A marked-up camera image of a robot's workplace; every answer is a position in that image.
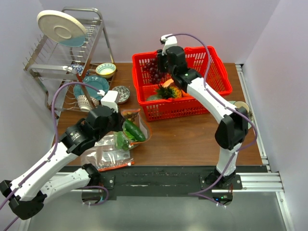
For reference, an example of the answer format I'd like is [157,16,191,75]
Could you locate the toy dark grapes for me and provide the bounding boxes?
[142,58,166,84]

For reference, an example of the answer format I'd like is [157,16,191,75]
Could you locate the toy cucumber green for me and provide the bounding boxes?
[124,120,146,142]

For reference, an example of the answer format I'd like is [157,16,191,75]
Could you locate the toy longan bunch brown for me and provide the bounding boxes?
[122,111,139,122]

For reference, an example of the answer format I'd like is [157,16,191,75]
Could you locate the toy napa cabbage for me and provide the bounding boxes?
[114,131,139,151]

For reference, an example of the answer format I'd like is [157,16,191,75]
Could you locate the zip bag red zipper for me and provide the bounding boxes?
[114,109,152,151]

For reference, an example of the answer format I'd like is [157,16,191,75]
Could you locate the red plastic shopping basket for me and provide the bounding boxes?
[132,46,232,121]

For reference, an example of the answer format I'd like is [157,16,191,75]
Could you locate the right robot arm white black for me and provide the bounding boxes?
[157,46,248,189]

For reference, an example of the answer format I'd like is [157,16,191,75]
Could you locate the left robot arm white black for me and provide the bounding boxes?
[0,105,125,220]

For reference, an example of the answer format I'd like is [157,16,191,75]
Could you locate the toy meat slice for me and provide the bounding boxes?
[162,79,174,88]

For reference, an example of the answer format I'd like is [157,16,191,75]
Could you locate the toy pineapple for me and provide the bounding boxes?
[155,85,182,100]

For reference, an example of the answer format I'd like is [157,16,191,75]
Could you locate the black white patterned bowl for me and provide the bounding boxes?
[112,86,130,104]

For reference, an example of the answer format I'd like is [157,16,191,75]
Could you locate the blue patterned white bowl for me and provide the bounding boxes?
[77,95,99,112]

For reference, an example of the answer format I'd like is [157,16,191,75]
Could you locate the teal scalloped plate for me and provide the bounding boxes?
[73,75,110,101]

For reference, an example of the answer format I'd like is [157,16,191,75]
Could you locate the yellow rim teal bowl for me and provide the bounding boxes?
[95,63,116,79]

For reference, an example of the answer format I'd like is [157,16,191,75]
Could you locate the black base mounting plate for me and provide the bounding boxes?
[42,165,268,202]

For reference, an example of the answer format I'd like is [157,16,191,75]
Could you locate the small blue patterned dish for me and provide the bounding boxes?
[71,62,85,77]

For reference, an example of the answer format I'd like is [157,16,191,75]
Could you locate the metal dish rack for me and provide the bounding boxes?
[24,7,114,109]

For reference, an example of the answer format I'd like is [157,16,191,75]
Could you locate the cream speckled mug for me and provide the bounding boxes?
[234,101,253,120]

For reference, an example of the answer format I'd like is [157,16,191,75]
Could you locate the large white blue plate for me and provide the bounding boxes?
[37,10,88,47]

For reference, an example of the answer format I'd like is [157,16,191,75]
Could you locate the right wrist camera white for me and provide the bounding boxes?
[160,34,178,55]

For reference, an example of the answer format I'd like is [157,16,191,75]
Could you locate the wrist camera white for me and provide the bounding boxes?
[101,90,120,113]
[160,34,178,55]

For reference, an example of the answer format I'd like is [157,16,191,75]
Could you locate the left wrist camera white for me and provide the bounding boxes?
[101,90,120,113]

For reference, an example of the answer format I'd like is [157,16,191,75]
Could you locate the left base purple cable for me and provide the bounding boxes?
[81,184,109,206]

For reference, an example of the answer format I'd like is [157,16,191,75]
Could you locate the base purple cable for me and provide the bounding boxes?
[188,168,234,205]
[81,184,109,206]

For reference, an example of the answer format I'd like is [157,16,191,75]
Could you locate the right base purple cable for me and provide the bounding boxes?
[188,168,234,205]

